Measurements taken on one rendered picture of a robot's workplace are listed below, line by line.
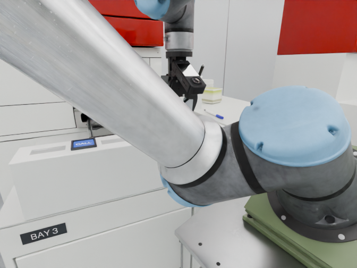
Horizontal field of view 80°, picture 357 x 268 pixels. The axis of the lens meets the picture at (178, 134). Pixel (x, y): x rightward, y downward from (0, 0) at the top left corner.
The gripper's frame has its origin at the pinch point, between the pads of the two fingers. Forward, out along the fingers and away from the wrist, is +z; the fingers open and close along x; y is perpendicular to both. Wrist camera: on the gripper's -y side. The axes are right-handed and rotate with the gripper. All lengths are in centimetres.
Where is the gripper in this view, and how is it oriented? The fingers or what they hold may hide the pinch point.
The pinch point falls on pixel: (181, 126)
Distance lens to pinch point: 60.4
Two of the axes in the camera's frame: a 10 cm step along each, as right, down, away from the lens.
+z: 0.0, 9.5, 3.3
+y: -4.1, -3.0, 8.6
